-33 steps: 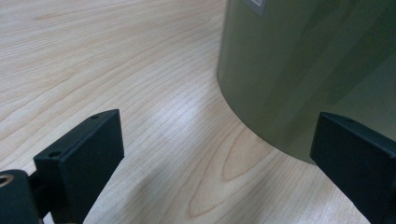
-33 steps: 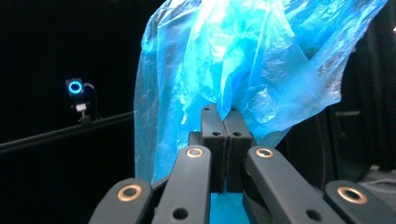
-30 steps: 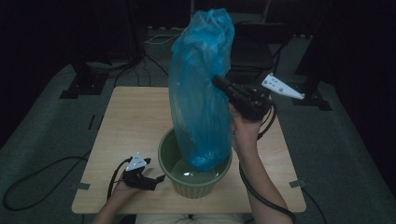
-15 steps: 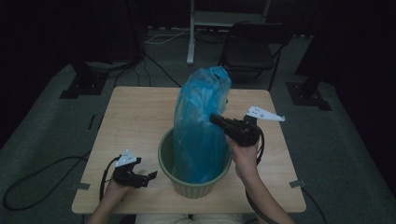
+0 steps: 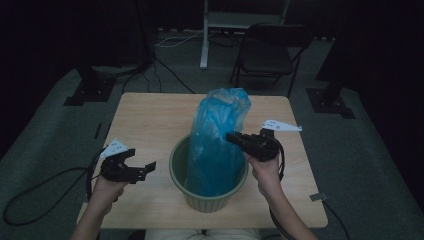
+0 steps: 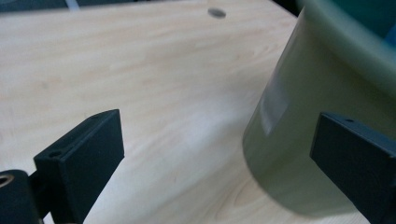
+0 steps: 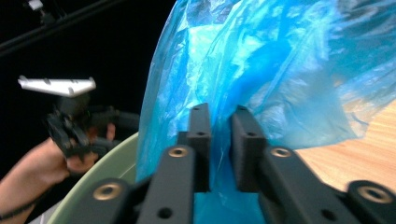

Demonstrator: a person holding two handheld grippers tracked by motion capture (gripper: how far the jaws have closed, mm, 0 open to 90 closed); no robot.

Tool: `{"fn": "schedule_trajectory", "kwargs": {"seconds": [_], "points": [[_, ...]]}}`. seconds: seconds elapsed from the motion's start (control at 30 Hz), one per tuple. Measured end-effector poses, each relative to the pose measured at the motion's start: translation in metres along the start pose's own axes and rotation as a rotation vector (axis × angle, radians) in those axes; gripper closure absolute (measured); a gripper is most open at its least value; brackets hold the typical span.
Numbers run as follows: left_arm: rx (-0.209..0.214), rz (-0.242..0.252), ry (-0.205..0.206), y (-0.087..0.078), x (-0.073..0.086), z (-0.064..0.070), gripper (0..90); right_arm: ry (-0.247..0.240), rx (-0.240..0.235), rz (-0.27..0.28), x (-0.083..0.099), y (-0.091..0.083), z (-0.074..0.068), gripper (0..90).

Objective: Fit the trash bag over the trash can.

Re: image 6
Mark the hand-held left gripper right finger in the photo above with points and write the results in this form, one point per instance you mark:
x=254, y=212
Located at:
x=358, y=165

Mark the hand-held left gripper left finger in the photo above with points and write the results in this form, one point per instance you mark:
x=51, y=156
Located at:
x=84, y=168

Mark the white desk frame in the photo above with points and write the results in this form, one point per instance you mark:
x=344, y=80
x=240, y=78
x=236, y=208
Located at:
x=71, y=3

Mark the green plastic bin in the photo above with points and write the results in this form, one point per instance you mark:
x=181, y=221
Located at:
x=311, y=109

